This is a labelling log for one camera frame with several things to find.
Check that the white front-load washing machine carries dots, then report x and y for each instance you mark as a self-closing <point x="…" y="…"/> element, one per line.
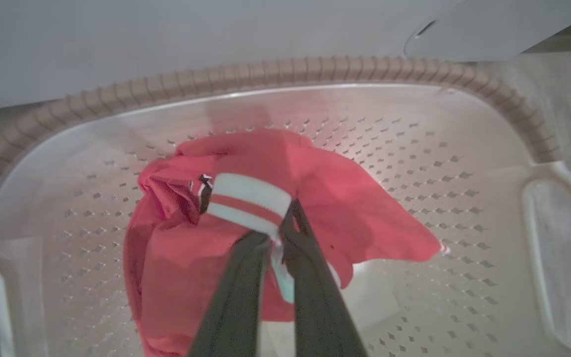
<point x="216" y="39"/>

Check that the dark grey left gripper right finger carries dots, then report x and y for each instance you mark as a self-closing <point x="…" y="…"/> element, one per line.
<point x="315" y="297"/>

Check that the cream laundry basket brown rim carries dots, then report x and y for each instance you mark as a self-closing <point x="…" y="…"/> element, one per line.
<point x="464" y="198"/>

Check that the red garment white striped trim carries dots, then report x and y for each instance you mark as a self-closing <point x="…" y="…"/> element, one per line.
<point x="355" y="208"/>

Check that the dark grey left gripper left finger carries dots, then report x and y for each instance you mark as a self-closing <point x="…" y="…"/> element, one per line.
<point x="236" y="302"/>

